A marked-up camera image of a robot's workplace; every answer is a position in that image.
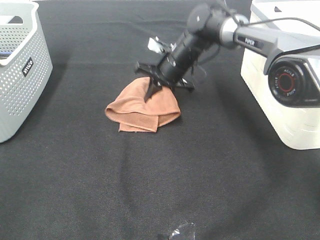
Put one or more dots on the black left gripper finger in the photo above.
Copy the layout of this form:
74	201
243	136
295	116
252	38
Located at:
153	87

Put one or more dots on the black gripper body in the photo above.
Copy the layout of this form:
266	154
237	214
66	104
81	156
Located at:
172	67

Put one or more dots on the brown towel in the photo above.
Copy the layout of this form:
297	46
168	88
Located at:
136	115

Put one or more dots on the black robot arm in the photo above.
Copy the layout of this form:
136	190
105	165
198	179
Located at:
292	60

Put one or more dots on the grey perforated basket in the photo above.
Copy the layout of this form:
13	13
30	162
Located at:
25	64

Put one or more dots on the clear tape piece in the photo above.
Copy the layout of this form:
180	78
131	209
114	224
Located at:
185	231

